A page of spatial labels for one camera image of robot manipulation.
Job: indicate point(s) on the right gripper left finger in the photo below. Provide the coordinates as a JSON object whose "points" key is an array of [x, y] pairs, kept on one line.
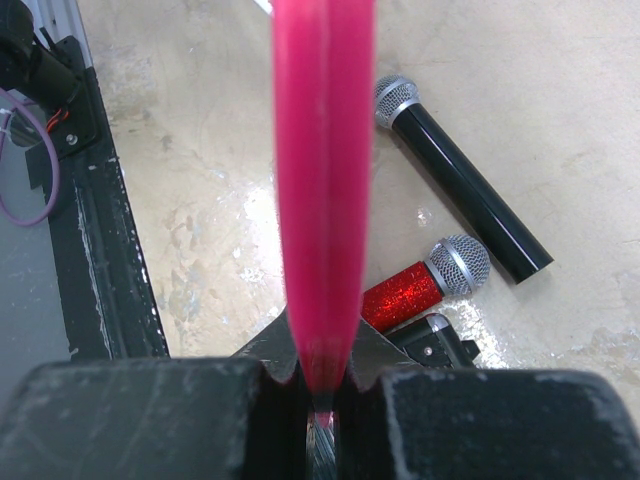
{"points": [[239, 417]]}

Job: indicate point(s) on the red glitter microphone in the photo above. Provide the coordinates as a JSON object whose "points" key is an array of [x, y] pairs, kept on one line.
{"points": [[456, 266]]}

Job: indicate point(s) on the red white marker pen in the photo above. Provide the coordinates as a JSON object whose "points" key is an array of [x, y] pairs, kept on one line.
{"points": [[265, 6]]}

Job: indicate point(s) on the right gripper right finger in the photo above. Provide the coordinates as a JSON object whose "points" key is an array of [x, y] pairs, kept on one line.
{"points": [[400, 420]]}

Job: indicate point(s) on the black handheld microphone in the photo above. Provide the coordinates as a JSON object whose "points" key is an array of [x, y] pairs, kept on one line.
{"points": [[398, 107]]}

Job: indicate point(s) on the pink framed whiteboard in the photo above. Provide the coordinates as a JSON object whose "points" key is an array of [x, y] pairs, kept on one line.
{"points": [[323, 75]]}

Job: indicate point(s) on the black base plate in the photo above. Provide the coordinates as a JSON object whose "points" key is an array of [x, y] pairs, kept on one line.
{"points": [[101, 303]]}

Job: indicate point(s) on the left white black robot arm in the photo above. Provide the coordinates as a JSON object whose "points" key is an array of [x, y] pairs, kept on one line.
{"points": [[28, 66]]}

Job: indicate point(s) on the aluminium frame rail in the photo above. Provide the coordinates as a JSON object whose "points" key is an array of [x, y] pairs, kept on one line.
{"points": [[62, 18]]}

